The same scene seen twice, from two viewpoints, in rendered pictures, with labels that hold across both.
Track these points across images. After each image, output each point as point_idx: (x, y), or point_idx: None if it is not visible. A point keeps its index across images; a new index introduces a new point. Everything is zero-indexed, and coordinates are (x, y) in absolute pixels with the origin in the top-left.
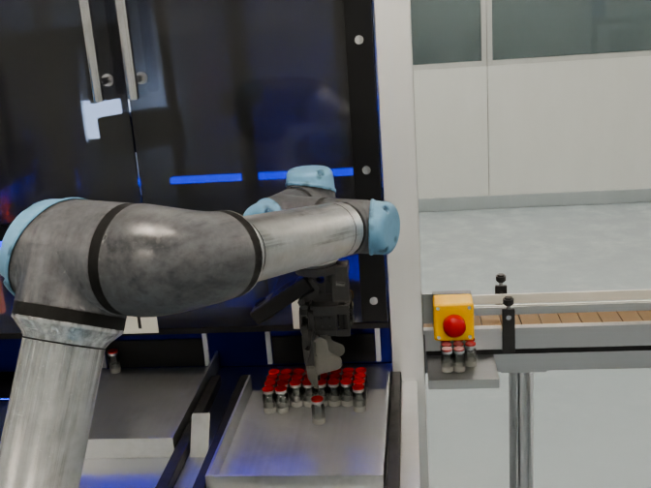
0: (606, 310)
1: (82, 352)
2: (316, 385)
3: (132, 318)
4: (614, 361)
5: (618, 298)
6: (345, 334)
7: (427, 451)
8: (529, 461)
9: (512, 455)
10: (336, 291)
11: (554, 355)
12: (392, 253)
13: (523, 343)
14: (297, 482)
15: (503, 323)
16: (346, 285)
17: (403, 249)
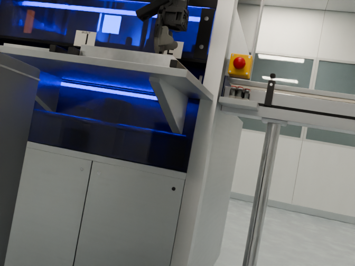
0: (326, 95)
1: None
2: (157, 53)
3: (83, 38)
4: (325, 122)
5: (334, 99)
6: (178, 22)
7: (209, 139)
8: (268, 181)
9: (259, 177)
10: (180, 3)
11: (292, 112)
12: (216, 22)
13: (276, 102)
14: (127, 54)
15: (267, 87)
16: (186, 0)
17: (222, 21)
